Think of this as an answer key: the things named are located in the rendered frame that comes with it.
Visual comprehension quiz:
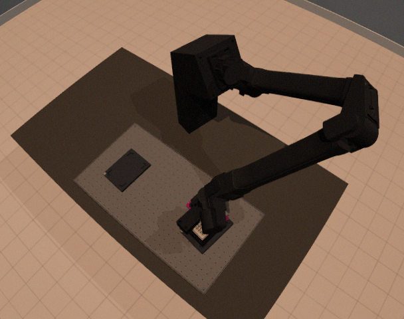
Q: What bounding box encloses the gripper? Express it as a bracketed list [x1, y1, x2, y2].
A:
[186, 195, 197, 209]

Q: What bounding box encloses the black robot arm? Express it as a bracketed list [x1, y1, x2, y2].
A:
[176, 46, 379, 235]

